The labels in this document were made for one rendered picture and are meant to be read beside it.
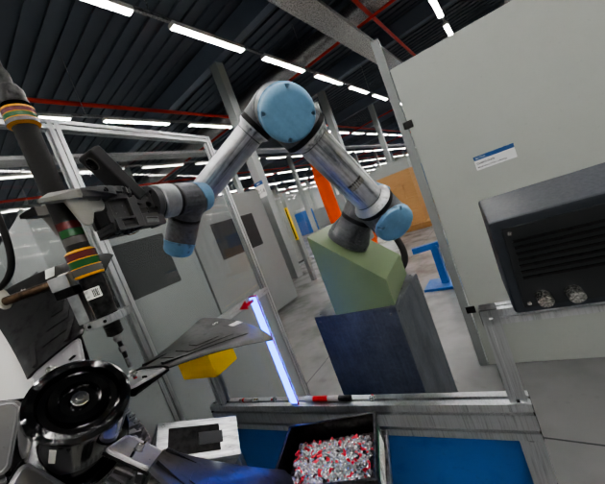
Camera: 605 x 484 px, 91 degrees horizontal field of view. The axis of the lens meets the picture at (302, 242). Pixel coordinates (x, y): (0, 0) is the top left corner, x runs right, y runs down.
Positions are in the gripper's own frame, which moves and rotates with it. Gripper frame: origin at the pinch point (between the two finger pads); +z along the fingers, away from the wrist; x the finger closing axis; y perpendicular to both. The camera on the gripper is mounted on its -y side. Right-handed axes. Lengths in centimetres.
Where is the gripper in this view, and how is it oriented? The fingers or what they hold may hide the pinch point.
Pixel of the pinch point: (36, 204)
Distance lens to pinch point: 61.6
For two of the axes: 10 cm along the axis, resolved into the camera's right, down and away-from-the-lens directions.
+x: -8.3, 2.7, 4.8
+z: -4.3, 2.3, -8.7
